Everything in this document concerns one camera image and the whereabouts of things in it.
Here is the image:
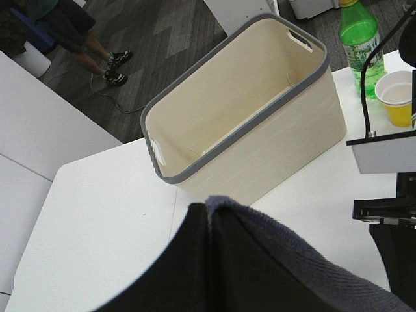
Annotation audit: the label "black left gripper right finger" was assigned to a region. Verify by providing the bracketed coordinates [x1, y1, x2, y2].
[209, 207, 368, 312]

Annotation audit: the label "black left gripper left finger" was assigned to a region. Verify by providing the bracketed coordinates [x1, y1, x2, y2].
[97, 203, 209, 311]

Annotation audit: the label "dark blue towel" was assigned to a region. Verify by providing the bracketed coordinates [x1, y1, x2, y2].
[205, 196, 413, 311]

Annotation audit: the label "beige bin grey rim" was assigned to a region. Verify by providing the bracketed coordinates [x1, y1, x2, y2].
[140, 13, 346, 205]

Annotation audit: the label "yellow paper cup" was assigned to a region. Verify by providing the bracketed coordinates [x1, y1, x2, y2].
[374, 70, 412, 127]

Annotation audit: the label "green plastic bottle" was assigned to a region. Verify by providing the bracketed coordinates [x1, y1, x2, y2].
[339, 1, 387, 99]

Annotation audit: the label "seated person legs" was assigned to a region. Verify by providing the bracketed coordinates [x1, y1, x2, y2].
[0, 0, 134, 88]

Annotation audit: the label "grey floor cable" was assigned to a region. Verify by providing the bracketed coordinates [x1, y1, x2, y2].
[90, 73, 153, 114]

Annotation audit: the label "black cable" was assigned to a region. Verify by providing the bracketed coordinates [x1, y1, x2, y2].
[359, 6, 416, 137]

